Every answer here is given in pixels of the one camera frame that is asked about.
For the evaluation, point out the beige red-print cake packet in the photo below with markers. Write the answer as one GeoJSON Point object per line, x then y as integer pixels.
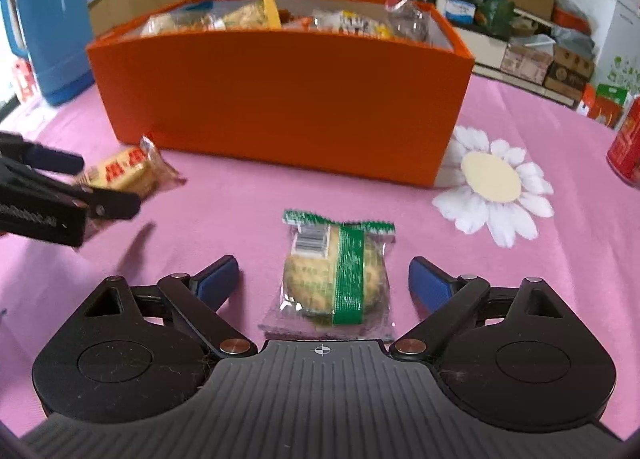
{"type": "Point", "coordinates": [125, 171]}

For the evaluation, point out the green striped biscuit packet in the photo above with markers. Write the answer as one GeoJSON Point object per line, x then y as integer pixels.
{"type": "Point", "coordinates": [340, 279]}

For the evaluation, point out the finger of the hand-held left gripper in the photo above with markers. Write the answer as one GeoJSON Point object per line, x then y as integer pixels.
{"type": "Point", "coordinates": [112, 206]}
{"type": "Point", "coordinates": [55, 161]}

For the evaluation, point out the dark green bag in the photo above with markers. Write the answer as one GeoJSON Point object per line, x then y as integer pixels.
{"type": "Point", "coordinates": [492, 14]}

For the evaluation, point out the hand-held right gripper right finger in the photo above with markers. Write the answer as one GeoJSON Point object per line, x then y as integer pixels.
{"type": "Point", "coordinates": [432, 284]}

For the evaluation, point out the pink printed cardboard box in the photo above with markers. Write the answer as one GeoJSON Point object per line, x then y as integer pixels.
{"type": "Point", "coordinates": [525, 61]}

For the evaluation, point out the black white television stand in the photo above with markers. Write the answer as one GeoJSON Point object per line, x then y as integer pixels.
{"type": "Point", "coordinates": [480, 51]}

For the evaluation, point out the white orange-edged snack packet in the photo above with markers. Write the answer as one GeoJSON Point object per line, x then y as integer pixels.
{"type": "Point", "coordinates": [160, 25]}

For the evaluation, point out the dark printed cardboard box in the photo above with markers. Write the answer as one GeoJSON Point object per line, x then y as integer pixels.
{"type": "Point", "coordinates": [570, 71]}

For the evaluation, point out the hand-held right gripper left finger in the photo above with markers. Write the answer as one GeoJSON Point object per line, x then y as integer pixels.
{"type": "Point", "coordinates": [217, 281]}

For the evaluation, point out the pink floral tablecloth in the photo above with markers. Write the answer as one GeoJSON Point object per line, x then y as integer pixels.
{"type": "Point", "coordinates": [210, 219]}

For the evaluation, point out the blue thermos flask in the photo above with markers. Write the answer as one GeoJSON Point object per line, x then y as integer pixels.
{"type": "Point", "coordinates": [50, 14]}

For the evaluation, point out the orange gift bag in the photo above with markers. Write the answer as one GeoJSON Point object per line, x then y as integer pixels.
{"type": "Point", "coordinates": [602, 109]}

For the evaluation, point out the orange storage box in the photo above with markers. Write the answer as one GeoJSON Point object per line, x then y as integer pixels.
{"type": "Point", "coordinates": [280, 104]}

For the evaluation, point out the white fridge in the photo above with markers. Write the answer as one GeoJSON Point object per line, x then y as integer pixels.
{"type": "Point", "coordinates": [607, 29]}

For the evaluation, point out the red drink can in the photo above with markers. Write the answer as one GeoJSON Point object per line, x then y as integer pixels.
{"type": "Point", "coordinates": [627, 149]}

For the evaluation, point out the blue white tissue box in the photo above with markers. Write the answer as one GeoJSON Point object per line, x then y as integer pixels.
{"type": "Point", "coordinates": [460, 9]}

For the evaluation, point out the white yellow printed snack packet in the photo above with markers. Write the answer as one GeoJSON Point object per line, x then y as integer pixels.
{"type": "Point", "coordinates": [350, 24]}

